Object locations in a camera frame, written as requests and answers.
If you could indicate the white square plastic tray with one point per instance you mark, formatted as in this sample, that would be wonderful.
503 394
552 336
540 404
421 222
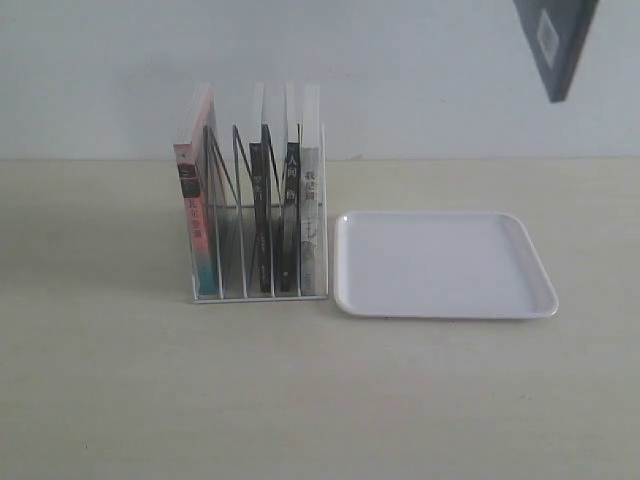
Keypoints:
442 265

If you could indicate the black thin book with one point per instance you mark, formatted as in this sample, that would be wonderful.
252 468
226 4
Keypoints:
261 187

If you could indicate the grey and white book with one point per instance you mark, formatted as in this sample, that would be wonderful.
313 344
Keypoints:
309 189

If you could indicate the clear acrylic book rack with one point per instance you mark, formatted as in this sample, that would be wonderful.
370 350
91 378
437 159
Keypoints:
232 214

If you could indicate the pink and teal book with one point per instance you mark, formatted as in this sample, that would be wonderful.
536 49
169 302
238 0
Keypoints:
193 173

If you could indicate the blue book with orange moon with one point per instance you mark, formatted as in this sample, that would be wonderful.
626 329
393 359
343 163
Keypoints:
556 31

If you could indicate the black book white characters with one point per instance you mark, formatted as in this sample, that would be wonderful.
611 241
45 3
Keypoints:
291 170

